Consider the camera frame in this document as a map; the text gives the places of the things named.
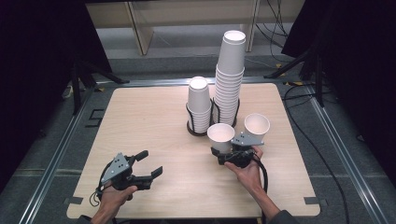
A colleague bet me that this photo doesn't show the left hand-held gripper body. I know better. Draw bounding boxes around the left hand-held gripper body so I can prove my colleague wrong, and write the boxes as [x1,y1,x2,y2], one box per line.
[100,151,154,192]

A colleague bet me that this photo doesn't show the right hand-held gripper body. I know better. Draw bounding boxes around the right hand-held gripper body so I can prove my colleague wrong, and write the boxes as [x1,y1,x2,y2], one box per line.
[217,131,265,169]

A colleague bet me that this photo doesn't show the white paper cup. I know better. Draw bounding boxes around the white paper cup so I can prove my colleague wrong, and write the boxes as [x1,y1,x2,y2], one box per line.
[206,122,236,155]
[243,112,272,145]

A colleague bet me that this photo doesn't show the black wire cup holder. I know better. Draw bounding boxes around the black wire cup holder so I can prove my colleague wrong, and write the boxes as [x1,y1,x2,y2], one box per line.
[185,96,241,137]

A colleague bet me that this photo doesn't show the short stack of paper cups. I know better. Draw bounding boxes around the short stack of paper cups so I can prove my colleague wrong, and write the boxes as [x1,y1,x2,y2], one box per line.
[186,76,213,135]

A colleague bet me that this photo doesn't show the tall stack of paper cups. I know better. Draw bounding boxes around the tall stack of paper cups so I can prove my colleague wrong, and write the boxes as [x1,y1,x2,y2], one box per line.
[212,29,248,127]

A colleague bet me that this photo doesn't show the person's right hand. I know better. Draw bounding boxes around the person's right hand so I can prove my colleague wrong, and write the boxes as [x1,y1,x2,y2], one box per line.
[223,145,265,194]

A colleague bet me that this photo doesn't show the person's left hand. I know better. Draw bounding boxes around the person's left hand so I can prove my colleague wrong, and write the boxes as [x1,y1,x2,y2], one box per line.
[97,184,139,217]

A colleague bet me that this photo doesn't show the black metal stand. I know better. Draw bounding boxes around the black metal stand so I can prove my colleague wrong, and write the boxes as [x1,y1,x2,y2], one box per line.
[69,60,131,117]
[263,46,327,108]

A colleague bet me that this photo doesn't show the black curtain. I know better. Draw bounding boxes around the black curtain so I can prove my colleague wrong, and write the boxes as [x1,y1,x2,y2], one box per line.
[0,0,113,194]
[281,0,396,182]

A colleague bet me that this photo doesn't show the light wooden shelf unit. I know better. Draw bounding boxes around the light wooden shelf unit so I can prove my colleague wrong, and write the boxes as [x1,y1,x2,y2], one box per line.
[85,0,262,57]

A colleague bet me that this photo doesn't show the left hand-held gripper cable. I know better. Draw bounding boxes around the left hand-held gripper cable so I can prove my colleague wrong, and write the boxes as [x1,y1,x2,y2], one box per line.
[89,161,117,208]

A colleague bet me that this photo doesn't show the hand-held gripper cable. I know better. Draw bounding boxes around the hand-held gripper cable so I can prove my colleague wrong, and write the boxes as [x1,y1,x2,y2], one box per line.
[252,156,270,224]
[89,161,117,208]

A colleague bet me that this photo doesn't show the right hand-held gripper cable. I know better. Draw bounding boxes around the right hand-held gripper cable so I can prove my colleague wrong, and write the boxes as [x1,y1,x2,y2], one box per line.
[252,156,270,224]

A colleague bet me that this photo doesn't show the aluminium floor rail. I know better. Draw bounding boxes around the aluminium floor rail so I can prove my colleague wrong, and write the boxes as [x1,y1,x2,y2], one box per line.
[18,82,95,224]
[95,76,289,89]
[303,83,390,224]

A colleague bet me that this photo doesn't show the long black floor cable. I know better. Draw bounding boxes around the long black floor cable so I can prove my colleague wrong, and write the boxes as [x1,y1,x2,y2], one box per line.
[281,81,351,224]

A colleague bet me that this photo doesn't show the bundle of black cables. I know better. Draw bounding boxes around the bundle of black cables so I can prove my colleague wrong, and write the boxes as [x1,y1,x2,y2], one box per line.
[254,0,291,63]

